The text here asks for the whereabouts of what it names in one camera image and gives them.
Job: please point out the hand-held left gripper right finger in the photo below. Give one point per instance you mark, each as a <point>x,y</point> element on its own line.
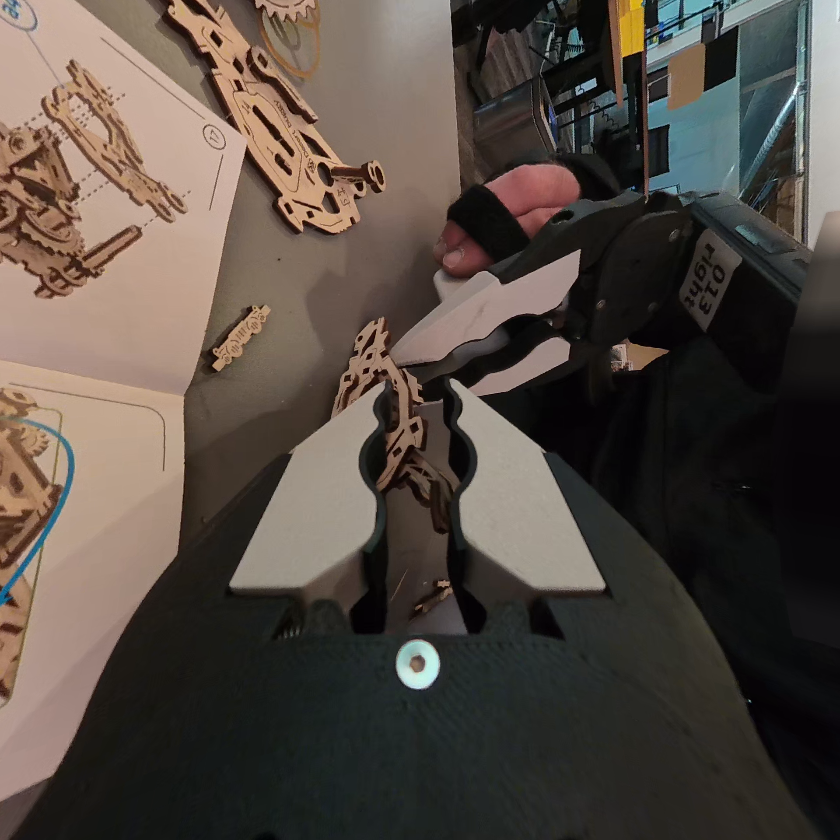
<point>531,525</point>

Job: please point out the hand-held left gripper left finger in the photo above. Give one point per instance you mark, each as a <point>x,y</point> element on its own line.
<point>302,525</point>

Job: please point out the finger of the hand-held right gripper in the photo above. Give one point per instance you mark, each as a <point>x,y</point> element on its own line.
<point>485,315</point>
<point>525,364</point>

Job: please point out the partly built wooden model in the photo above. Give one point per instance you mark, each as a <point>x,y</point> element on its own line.
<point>397,436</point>

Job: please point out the wooden model side plate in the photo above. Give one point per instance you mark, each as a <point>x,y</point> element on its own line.
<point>239,72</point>

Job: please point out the person's right hand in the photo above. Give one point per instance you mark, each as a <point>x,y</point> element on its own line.
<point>538,190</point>

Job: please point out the thin wooden splinter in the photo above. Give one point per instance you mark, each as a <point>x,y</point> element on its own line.
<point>401,584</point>

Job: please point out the brown cardboard panel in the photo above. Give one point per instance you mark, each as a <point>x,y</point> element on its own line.
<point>686,75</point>

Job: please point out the small wooden track strip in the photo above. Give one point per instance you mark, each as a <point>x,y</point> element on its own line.
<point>239,339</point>

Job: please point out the grey metal bin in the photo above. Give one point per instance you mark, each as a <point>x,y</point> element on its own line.
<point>512,118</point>

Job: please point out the open instruction booklet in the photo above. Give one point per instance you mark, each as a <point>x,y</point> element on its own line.
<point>131,315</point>

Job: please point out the yellow rubber band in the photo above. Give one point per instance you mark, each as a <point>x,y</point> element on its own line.
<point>303,74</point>

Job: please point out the wooden gear assembly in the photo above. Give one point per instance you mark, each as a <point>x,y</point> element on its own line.
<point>289,8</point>

